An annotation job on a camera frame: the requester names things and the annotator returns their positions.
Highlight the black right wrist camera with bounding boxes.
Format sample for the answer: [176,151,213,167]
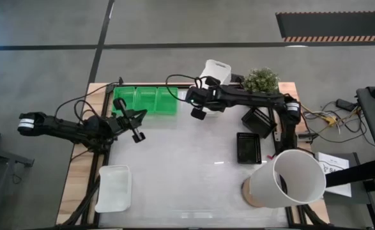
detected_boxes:
[185,86,206,108]

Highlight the grey metal cart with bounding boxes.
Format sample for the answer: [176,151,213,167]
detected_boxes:
[0,143,35,230]

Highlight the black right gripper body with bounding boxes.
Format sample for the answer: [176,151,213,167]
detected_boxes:
[190,75,222,121]

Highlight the black floor mat striped edge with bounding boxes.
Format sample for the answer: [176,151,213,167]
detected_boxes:
[275,11,375,43]

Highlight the black aluminium table frame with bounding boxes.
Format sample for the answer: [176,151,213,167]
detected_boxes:
[57,81,332,230]

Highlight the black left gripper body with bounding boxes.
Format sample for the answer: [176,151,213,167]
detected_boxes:
[109,98,146,144]

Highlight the white printed paper sheet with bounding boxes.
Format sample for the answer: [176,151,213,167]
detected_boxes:
[314,151,353,198]

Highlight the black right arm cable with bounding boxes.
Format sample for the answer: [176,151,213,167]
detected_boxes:
[165,73,204,104]

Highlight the tangled floor cables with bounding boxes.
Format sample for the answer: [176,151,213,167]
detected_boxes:
[300,100,375,144]

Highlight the potted green plant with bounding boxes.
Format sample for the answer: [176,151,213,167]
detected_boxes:
[243,66,280,94]

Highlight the black power adapter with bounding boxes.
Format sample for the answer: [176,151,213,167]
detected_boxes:
[335,98,358,112]

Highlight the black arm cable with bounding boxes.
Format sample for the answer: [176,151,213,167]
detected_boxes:
[165,73,204,104]
[54,76,124,125]

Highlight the black plastic mesh basket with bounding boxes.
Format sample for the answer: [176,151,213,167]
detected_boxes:
[240,107,278,139]
[236,132,263,165]

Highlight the black support beam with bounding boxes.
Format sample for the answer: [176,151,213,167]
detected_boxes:
[325,158,375,188]

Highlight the round wooden lamp base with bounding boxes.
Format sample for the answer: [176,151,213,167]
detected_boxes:
[240,177,264,208]

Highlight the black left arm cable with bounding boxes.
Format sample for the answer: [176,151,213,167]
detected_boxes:
[54,76,124,125]

